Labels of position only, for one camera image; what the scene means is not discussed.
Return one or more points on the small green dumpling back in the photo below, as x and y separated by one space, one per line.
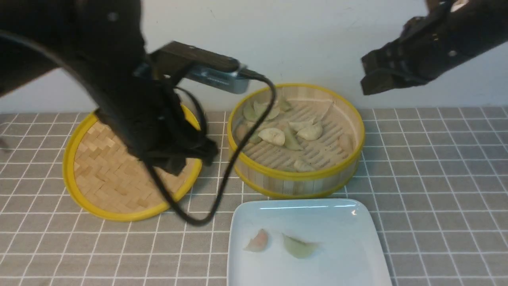
284 105

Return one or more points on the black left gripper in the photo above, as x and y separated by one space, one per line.
147 115

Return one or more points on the pink dumpling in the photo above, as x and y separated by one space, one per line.
259 242

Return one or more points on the white dumpling front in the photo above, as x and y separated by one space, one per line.
301 165

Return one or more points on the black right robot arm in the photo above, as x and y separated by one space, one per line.
452 33

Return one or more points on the white square plate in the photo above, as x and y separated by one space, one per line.
350 253

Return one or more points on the yellow rimmed bamboo steamer basket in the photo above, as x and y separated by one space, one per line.
268 168

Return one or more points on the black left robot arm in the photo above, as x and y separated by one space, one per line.
101 45

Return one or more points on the green dumpling back middle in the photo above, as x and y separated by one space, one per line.
259 109

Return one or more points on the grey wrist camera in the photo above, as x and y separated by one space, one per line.
177 61

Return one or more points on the yellow rimmed bamboo steamer lid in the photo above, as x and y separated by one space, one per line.
104 179

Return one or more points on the pink dumpling right edge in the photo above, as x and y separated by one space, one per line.
346 142

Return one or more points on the grey checked tablecloth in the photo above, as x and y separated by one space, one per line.
434 180

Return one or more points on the pink dumpling edge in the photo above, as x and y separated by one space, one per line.
240 132
346 142

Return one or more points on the green dumpling back left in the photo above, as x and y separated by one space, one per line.
249 113

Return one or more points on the white dumpling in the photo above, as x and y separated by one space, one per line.
311 132
273 136
301 165

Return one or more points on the white dumpling centre right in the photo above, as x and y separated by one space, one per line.
311 132

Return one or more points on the pink dumpling left edge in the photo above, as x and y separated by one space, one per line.
240 132

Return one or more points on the green dumpling centre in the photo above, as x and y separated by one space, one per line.
291 141

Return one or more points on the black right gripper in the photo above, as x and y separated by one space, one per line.
396 64

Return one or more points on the green dumpling on plate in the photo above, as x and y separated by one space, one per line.
298 248

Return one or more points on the white dumpling centre left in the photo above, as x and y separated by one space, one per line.
273 136

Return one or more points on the pale dumpling upper centre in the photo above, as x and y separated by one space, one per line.
297 126

